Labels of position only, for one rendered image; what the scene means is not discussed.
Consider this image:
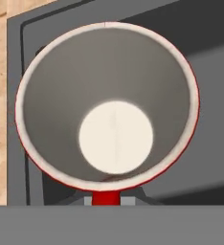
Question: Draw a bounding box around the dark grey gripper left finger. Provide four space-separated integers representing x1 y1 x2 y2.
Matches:
56 191 94 207

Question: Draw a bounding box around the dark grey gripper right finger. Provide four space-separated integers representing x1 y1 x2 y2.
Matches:
119 186 163 207

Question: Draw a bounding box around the red mug with white inside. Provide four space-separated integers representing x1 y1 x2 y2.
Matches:
14 21 201 207

